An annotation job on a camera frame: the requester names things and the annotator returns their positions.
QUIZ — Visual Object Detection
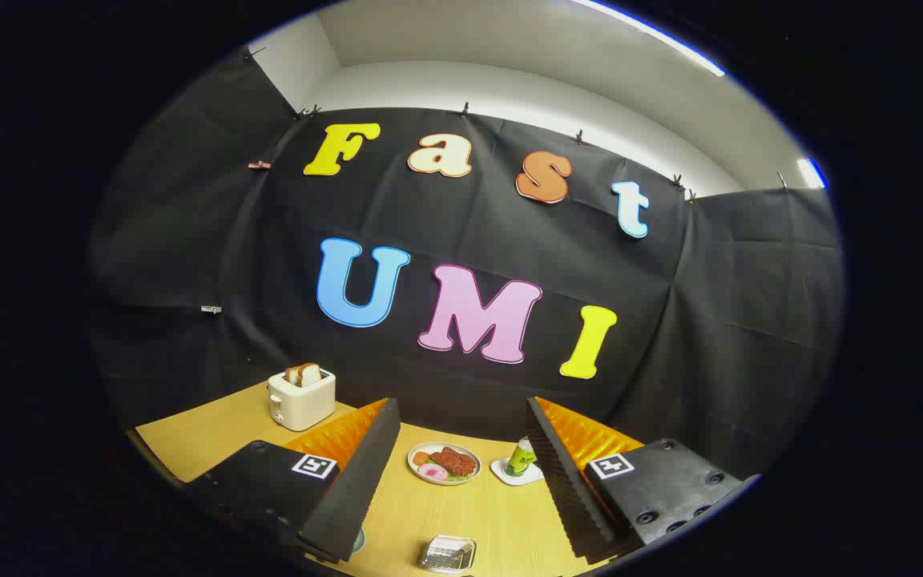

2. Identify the red meat piece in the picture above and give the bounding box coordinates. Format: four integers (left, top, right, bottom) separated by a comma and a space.
429, 446, 478, 476

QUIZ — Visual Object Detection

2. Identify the white square coaster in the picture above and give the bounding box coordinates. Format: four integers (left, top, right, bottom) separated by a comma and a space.
490, 457, 545, 487

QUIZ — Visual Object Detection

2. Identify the green drink bottle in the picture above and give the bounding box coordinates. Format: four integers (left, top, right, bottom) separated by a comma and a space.
505, 437, 537, 478

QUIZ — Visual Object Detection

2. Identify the white plate with food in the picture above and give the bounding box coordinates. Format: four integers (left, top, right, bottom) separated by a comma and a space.
407, 442, 482, 486

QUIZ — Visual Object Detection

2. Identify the metal wire basket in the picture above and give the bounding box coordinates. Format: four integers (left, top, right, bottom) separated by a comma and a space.
419, 535, 478, 575

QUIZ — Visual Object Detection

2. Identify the white toaster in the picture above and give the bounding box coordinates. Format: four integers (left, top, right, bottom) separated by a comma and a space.
268, 369, 337, 433

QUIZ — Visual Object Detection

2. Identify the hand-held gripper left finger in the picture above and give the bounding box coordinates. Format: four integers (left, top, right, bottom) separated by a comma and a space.
189, 397, 402, 563

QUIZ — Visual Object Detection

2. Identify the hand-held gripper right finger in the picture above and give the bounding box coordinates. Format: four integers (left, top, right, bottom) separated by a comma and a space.
526, 396, 760, 562

